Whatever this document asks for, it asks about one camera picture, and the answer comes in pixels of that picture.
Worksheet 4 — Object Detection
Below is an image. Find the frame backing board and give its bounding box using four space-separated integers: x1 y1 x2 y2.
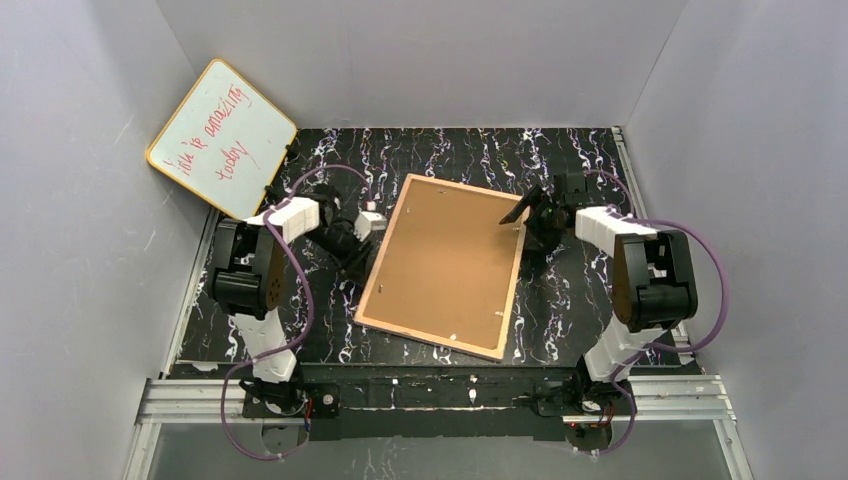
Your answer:
360 180 522 352

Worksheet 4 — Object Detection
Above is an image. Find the wooden picture frame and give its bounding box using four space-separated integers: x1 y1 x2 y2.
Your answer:
352 172 530 363

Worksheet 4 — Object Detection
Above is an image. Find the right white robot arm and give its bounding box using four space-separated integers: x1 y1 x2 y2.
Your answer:
500 173 698 415

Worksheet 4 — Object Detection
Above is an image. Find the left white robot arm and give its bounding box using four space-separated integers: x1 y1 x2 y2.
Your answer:
208 184 387 416

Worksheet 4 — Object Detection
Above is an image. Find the whiteboard with red writing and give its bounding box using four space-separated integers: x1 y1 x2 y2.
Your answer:
145 59 297 219

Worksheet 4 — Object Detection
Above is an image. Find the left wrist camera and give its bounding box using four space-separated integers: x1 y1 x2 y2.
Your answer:
354 201 388 242

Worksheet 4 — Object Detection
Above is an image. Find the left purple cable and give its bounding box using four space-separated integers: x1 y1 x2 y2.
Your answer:
219 164 372 463

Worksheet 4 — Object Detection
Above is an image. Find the aluminium rail base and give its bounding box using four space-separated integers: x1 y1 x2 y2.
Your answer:
123 125 757 480

